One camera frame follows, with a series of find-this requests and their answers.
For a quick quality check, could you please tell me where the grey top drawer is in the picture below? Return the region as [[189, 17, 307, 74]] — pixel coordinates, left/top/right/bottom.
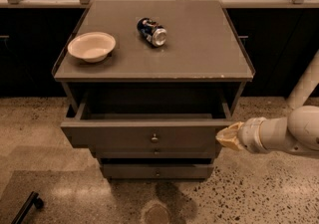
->
[[61, 104, 231, 150]]

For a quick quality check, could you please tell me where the grey drawer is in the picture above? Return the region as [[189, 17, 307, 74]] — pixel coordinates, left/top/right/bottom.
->
[[101, 164, 213, 179], [61, 104, 231, 150], [94, 143, 222, 158]]

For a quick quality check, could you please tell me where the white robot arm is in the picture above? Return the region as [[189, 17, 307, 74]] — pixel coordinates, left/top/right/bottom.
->
[[216, 51, 319, 157]]

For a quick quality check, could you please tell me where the grey drawer cabinet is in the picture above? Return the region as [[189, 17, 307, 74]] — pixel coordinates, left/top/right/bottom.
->
[[51, 0, 256, 119]]

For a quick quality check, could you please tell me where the grey bottom drawer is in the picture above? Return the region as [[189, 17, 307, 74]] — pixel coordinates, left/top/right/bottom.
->
[[101, 164, 213, 179]]

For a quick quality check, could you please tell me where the grey middle drawer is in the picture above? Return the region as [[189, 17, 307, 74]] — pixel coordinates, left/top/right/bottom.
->
[[94, 143, 222, 158]]

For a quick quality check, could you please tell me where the blue soda can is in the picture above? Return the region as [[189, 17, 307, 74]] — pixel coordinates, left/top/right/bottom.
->
[[137, 18, 167, 47]]

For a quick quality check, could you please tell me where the white bowl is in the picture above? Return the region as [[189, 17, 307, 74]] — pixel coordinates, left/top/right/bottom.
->
[[67, 32, 116, 63]]

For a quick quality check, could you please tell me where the black wheeled base leg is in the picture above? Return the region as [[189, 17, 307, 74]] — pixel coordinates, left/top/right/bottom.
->
[[11, 191, 44, 224]]

